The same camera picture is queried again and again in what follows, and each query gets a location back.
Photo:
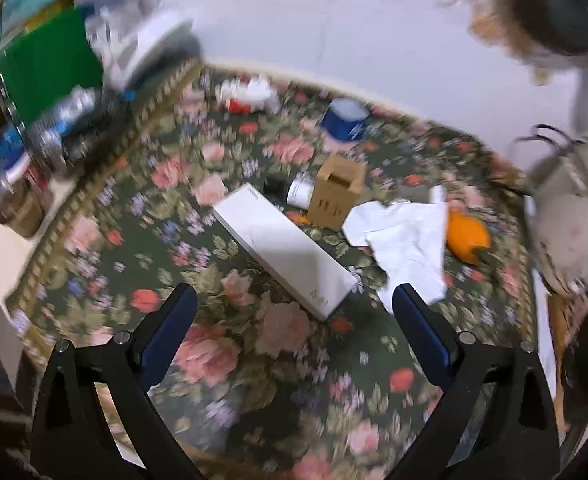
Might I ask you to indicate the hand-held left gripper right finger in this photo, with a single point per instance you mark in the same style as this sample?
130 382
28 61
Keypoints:
424 335

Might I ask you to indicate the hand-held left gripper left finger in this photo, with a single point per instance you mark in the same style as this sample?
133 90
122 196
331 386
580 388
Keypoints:
171 330

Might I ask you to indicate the red wrapper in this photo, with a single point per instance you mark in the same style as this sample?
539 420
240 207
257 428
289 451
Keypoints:
238 106

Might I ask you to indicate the white tissue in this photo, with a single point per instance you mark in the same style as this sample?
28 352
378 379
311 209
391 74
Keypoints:
254 89

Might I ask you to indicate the crumpled white paper sheet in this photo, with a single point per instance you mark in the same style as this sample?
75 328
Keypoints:
404 240

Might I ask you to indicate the floral green tablecloth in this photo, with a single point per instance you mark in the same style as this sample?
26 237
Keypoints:
254 410

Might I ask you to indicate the long white box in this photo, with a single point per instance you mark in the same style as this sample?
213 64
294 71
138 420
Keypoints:
279 245

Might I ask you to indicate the brown cardboard box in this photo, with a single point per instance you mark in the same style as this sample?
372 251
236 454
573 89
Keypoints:
334 195

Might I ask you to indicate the small orange peel piece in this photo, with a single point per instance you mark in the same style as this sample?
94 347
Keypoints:
299 218

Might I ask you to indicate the white bottle with black cap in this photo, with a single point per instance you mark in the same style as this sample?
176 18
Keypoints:
300 191

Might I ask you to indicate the brown jar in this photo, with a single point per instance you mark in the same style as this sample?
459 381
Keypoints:
21 210

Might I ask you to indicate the blue round tub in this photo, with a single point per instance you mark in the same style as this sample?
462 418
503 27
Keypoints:
344 122

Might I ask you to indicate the small blue object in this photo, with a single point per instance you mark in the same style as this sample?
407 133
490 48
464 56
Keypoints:
129 95

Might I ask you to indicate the clear plastic water bottle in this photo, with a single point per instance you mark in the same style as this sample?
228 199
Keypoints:
59 117

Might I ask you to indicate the white perforated appliance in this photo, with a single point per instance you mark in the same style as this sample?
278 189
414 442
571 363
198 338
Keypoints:
139 45

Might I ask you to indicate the green box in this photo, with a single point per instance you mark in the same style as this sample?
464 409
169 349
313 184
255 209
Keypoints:
49 70

